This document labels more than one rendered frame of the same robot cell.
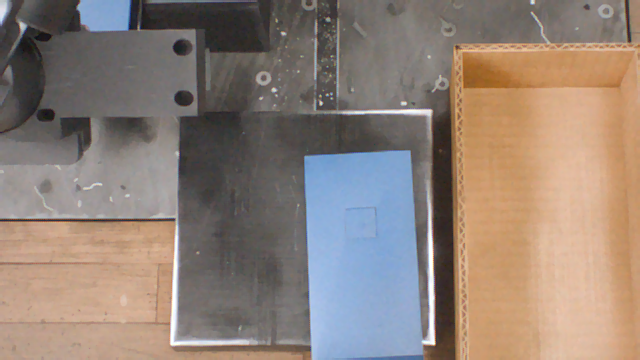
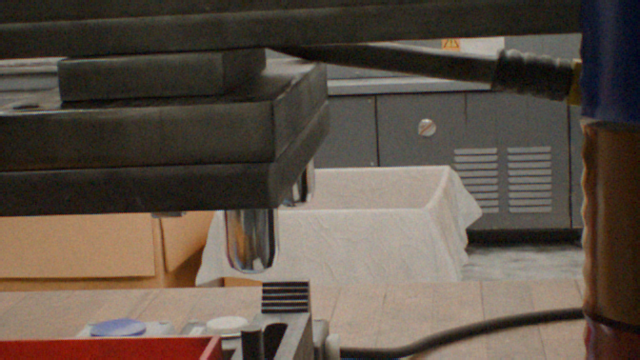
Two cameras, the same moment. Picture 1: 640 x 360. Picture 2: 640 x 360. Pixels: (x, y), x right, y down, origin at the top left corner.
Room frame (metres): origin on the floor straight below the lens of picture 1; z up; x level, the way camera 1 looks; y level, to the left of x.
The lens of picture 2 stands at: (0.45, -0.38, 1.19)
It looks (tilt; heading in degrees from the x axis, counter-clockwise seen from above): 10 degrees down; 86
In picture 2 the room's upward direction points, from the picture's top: 3 degrees counter-clockwise
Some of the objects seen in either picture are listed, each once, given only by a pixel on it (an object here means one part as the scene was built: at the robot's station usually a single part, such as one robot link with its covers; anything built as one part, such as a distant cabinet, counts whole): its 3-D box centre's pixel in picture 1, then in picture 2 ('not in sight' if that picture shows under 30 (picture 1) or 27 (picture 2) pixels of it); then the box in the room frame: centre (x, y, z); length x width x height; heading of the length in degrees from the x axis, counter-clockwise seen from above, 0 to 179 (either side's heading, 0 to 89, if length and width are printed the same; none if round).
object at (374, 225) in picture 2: not in sight; (353, 286); (0.72, 2.58, 0.40); 0.69 x 0.60 x 0.50; 75
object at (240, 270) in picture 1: (305, 228); not in sight; (0.23, 0.02, 0.91); 0.17 x 0.16 x 0.02; 80
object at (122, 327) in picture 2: not in sight; (118, 337); (0.36, 0.49, 0.93); 0.04 x 0.04 x 0.02
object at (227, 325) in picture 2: not in sight; (228, 335); (0.44, 0.48, 0.93); 0.03 x 0.03 x 0.02
